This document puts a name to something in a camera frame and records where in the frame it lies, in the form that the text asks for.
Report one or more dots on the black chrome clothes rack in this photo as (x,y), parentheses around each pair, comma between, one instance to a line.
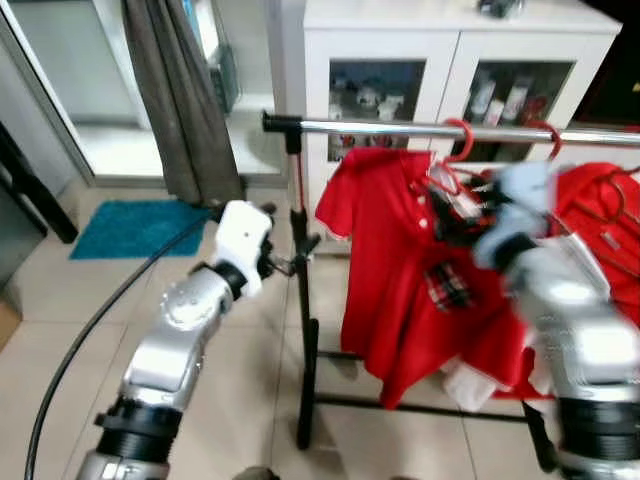
(380,127)

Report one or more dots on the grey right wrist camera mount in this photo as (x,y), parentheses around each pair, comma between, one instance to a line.
(515,200)

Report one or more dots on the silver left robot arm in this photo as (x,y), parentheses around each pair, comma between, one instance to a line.
(185,300)

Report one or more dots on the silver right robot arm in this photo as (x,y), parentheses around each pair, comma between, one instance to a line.
(580,330)

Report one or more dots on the teal floor mat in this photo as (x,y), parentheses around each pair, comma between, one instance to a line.
(130,230)

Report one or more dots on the red polo shirt plaid pocket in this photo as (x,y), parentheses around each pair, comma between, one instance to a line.
(390,260)

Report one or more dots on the white glass door cabinet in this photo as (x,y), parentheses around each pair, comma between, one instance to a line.
(440,40)

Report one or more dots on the white framed glass door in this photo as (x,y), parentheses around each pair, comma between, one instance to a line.
(60,60)

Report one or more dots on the grey curtain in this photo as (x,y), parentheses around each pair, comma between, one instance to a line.
(180,100)

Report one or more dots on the red shirt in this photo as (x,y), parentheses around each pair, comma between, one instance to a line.
(630,290)

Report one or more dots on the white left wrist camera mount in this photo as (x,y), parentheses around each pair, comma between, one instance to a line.
(240,235)

